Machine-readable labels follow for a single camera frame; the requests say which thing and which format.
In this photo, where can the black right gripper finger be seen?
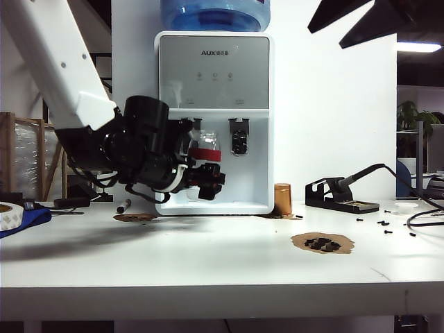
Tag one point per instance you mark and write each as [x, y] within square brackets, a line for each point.
[399, 17]
[340, 14]

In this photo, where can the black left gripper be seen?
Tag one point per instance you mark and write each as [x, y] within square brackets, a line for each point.
[166, 173]

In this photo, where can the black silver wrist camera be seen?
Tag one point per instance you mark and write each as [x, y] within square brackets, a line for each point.
[177, 138]

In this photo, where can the black soldering iron stand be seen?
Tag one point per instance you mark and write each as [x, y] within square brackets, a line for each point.
[333, 204]

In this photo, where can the blue chair back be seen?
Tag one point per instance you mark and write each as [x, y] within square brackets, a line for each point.
[402, 180]

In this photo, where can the small brown paper patch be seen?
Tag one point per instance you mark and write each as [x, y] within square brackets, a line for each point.
[133, 218]

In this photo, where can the rectangular ceiling light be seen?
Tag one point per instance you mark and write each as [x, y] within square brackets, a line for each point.
[416, 48]

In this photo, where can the brown cylindrical cup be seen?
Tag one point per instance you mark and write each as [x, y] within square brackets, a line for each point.
[282, 201]

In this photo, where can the grey metal pole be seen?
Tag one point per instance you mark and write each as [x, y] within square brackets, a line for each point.
[419, 156]

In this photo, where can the black soldering iron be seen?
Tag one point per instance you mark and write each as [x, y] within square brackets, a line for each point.
[360, 173]

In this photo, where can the green potted plant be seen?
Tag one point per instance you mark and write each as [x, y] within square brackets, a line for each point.
[407, 112]

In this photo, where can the blue water jug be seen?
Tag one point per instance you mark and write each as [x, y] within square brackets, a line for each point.
[215, 17]

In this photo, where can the large brown paper patch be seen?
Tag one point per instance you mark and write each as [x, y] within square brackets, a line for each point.
[298, 243]

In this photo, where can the pile of black pieces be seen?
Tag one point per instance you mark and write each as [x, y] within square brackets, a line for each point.
[322, 245]

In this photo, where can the dark desk equipment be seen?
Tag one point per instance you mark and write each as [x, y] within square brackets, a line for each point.
[435, 187]

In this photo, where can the grey monitor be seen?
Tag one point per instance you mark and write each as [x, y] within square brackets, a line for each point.
[437, 149]

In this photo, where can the black marker pen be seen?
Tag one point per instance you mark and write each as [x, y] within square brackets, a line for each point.
[122, 209]

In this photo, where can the clear bottle with red belts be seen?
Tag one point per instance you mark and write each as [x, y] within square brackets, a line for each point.
[206, 154]

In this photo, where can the white AUX water dispenser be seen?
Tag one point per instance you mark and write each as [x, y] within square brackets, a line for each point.
[215, 69]

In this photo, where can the blue cloth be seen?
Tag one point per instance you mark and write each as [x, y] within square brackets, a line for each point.
[34, 218]

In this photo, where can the black stair railing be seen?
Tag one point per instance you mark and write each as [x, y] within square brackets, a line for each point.
[104, 55]

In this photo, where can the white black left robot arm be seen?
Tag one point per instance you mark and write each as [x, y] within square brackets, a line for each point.
[52, 52]

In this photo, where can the white tape roll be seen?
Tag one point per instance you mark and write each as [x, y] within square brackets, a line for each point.
[10, 220]

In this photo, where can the small white dish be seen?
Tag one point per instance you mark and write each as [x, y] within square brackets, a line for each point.
[406, 209]

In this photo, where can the small grey black tool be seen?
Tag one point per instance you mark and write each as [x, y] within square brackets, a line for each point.
[34, 206]

